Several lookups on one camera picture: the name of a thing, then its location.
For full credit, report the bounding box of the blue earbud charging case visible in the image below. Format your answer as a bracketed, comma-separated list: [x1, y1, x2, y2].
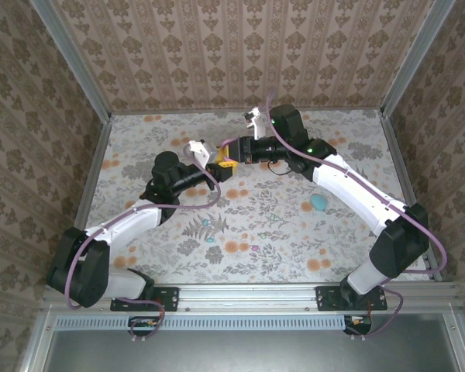
[309, 193, 329, 212]

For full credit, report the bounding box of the floral patterned table cover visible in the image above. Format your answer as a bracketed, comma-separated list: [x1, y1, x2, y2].
[75, 110, 431, 284]

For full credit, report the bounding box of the grey steel panel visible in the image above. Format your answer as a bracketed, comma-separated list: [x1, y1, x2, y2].
[19, 309, 465, 372]

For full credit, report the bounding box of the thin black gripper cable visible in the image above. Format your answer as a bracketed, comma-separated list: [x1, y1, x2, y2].
[266, 159, 295, 177]

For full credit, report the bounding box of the thin aluminium wall rail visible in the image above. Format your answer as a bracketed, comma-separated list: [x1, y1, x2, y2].
[111, 107, 384, 116]

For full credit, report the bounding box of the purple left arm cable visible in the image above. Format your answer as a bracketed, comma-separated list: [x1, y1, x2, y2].
[66, 143, 222, 345]

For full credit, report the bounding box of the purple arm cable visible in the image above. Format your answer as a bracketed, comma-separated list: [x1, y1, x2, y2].
[66, 143, 222, 345]
[221, 88, 449, 341]

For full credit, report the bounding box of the aluminium frame rail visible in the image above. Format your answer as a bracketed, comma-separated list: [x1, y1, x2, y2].
[379, 112, 443, 283]
[75, 115, 113, 233]

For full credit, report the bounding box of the wide aluminium base rail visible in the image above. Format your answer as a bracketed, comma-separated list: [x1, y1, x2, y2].
[42, 281, 463, 313]

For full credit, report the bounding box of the aluminium frame post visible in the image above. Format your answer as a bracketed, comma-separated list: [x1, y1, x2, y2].
[379, 0, 457, 119]
[29, 0, 112, 124]

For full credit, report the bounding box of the black connector with wires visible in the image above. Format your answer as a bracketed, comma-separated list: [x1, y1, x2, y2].
[343, 315, 373, 336]
[128, 315, 160, 329]

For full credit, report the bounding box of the grey slotted cable duct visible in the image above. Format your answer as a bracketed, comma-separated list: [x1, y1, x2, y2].
[55, 312, 352, 331]

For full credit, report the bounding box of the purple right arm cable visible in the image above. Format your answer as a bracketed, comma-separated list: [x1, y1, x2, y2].
[221, 88, 449, 341]

